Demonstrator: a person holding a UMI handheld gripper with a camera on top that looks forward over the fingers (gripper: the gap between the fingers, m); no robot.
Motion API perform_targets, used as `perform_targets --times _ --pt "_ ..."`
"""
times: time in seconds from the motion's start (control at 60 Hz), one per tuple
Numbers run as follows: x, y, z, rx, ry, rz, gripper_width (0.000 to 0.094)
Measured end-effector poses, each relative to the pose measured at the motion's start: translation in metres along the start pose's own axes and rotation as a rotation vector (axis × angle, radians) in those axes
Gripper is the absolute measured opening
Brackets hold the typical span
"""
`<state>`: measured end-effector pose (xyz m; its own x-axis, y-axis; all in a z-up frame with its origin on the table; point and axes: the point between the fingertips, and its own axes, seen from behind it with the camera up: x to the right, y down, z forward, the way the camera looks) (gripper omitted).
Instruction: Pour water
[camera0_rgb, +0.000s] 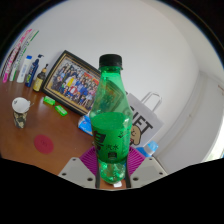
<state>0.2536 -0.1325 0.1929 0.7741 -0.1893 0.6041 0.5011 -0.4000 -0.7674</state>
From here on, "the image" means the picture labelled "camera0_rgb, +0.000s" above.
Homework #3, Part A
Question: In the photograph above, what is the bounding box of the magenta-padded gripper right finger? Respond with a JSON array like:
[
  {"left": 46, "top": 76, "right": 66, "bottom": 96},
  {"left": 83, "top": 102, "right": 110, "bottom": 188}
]
[{"left": 125, "top": 146, "right": 168, "bottom": 190}]

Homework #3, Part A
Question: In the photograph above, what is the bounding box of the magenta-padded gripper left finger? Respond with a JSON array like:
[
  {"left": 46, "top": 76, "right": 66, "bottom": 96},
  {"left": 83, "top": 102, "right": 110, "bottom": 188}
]
[{"left": 58, "top": 146, "right": 100, "bottom": 190}]

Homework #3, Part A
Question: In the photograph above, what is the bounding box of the green plastic soda bottle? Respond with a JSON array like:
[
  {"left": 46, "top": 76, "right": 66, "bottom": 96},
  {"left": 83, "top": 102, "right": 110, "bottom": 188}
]
[{"left": 89, "top": 53, "right": 134, "bottom": 185}]

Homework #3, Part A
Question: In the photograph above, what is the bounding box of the blue detergent bottle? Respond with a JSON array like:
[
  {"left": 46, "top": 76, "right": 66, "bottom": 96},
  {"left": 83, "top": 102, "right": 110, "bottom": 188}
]
[{"left": 136, "top": 139, "right": 159, "bottom": 158}]

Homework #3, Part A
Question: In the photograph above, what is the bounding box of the white paper gift bag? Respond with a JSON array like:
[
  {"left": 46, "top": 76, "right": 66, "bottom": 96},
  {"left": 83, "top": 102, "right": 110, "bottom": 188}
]
[{"left": 124, "top": 91, "right": 165, "bottom": 148}]

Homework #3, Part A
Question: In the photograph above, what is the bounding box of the round red coaster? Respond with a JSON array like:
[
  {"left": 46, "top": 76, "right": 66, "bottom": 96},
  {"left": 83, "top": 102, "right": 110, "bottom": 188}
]
[{"left": 33, "top": 134, "right": 55, "bottom": 155}]

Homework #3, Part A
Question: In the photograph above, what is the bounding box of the framed group photo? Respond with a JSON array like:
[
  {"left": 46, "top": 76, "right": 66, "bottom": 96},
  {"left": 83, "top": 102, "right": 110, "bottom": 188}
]
[{"left": 40, "top": 49, "right": 103, "bottom": 117}]

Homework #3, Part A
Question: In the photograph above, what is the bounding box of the yellow-labelled brown pump bottle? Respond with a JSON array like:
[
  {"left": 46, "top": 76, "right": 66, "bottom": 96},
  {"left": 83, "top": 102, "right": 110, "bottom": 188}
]
[{"left": 32, "top": 63, "right": 49, "bottom": 93}]

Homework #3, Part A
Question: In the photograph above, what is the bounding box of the dark blue pump bottle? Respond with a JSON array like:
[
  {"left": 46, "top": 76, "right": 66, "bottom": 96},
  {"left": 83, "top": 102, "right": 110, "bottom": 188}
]
[{"left": 24, "top": 53, "right": 45, "bottom": 89}]

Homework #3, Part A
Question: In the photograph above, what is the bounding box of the white blue-capped lotion bottle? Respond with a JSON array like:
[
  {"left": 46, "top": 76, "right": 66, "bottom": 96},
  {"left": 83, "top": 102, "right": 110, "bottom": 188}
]
[{"left": 16, "top": 55, "right": 33, "bottom": 84}]

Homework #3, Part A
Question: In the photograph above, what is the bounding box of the long green white box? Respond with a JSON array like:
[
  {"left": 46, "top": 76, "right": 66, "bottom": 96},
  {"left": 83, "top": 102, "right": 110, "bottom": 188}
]
[{"left": 8, "top": 30, "right": 40, "bottom": 82}]

